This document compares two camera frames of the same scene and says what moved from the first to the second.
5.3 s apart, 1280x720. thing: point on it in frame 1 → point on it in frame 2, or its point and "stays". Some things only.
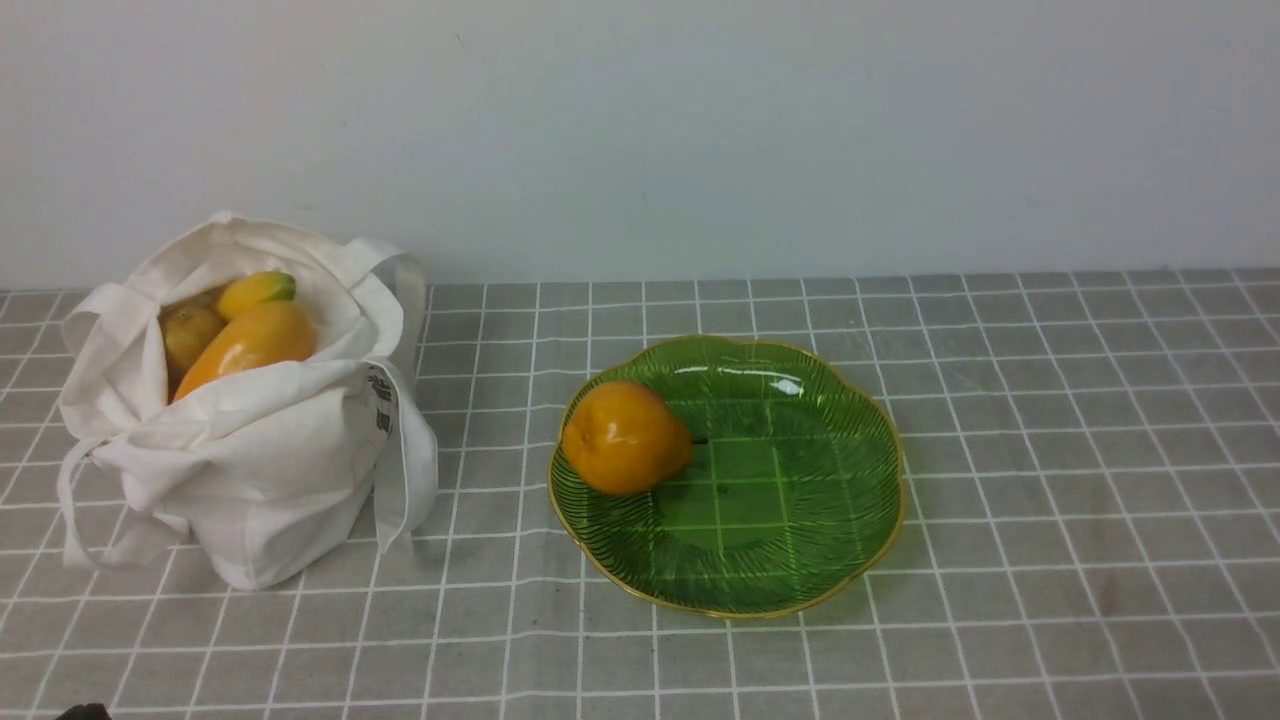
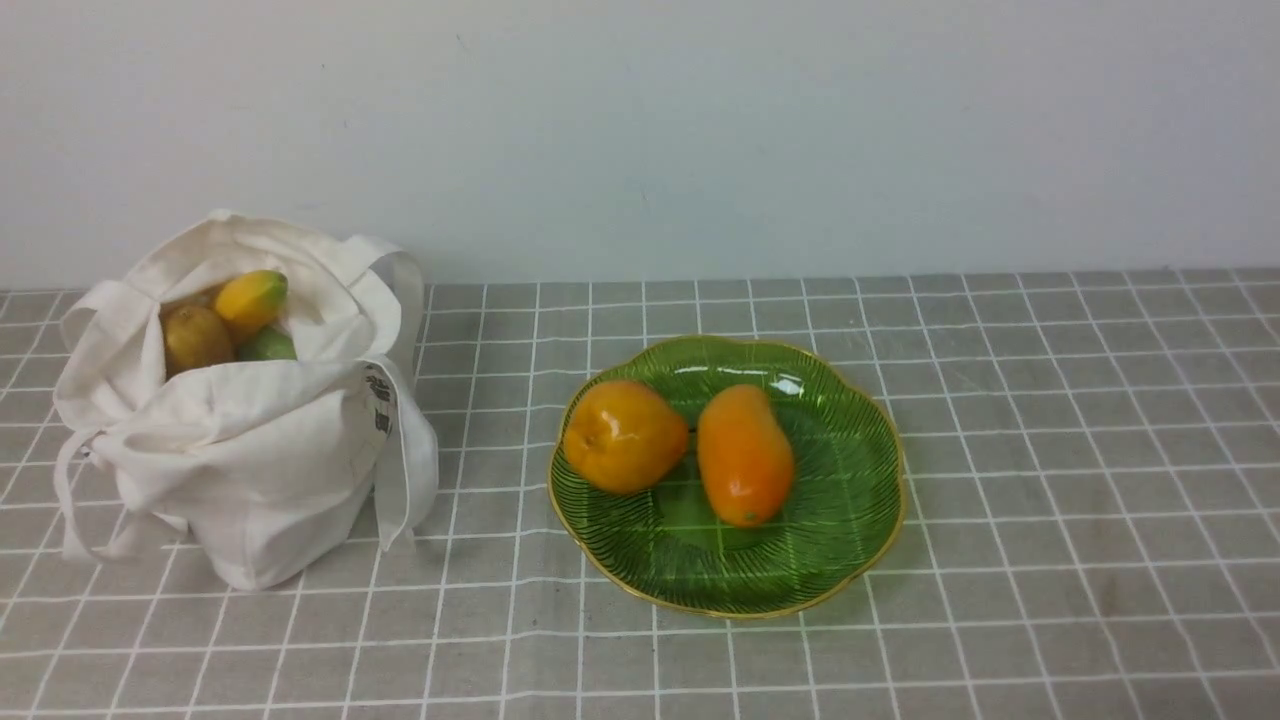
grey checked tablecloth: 1089,528 stays
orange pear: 624,439 stays
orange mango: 266,333 → 746,455
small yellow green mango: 255,289 stays
